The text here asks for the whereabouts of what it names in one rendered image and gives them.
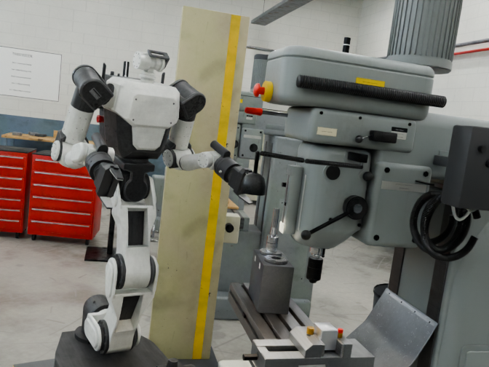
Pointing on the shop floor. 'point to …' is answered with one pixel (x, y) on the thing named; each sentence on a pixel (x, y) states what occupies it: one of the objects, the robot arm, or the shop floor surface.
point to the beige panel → (198, 190)
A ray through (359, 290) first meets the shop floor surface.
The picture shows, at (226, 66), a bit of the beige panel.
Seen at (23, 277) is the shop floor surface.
